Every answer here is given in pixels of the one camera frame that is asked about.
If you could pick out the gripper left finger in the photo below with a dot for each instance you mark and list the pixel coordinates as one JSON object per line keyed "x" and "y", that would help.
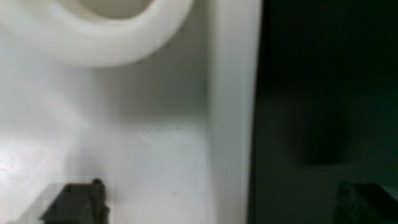
{"x": 78, "y": 206}

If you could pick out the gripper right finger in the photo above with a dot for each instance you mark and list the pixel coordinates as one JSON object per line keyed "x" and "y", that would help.
{"x": 366, "y": 204}

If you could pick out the white square tabletop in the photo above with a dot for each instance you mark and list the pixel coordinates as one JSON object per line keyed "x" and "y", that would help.
{"x": 126, "y": 101}

